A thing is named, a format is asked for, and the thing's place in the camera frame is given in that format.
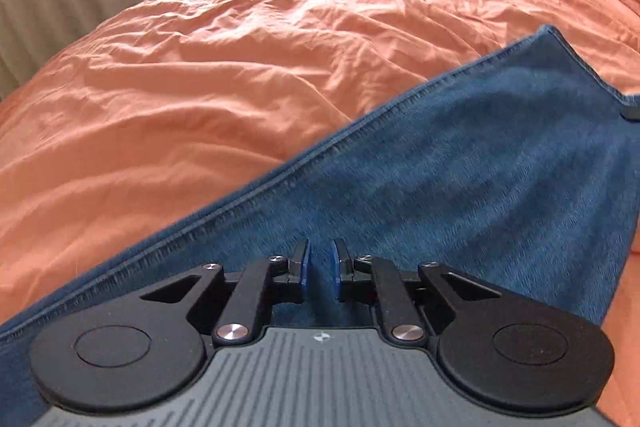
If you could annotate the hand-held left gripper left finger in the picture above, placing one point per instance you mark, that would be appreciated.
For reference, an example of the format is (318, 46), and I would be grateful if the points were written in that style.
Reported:
(304, 269)

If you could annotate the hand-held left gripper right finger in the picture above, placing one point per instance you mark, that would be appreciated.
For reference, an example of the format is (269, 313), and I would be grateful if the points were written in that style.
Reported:
(336, 272)

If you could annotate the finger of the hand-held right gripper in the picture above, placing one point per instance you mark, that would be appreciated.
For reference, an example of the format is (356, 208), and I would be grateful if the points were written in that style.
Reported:
(631, 112)

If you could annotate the blue denim pants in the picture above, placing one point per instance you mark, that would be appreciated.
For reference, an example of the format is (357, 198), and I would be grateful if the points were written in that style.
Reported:
(450, 167)

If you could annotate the orange bed sheet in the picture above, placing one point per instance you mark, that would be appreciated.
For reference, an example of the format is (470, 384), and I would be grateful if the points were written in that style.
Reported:
(210, 72)

